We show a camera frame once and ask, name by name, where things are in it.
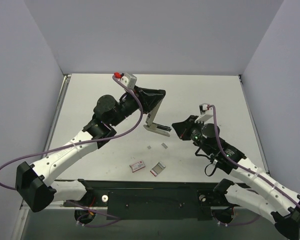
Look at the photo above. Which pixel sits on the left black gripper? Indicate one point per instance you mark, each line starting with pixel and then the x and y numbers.
pixel 145 97

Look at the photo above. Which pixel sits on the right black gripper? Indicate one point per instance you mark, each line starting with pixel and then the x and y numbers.
pixel 187 128

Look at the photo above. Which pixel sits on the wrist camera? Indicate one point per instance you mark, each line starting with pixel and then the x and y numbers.
pixel 128 80
pixel 206 113

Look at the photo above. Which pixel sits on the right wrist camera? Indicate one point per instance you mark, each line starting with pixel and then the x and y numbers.
pixel 206 113

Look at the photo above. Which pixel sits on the grey black stapler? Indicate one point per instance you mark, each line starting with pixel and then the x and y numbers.
pixel 153 126

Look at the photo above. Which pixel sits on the aluminium frame rail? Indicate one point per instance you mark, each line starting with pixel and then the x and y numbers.
pixel 59 104

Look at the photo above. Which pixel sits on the red staple box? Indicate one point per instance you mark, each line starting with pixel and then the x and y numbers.
pixel 137 166

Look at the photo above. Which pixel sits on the staple box tray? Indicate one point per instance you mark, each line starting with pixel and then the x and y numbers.
pixel 157 169

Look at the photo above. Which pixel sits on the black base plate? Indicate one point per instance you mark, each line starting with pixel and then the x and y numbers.
pixel 133 200

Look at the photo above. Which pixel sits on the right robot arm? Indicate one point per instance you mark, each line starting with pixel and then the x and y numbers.
pixel 269 199

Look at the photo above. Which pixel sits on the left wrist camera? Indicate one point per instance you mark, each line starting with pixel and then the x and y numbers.
pixel 128 80

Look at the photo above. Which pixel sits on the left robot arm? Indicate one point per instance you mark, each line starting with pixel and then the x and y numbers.
pixel 37 182

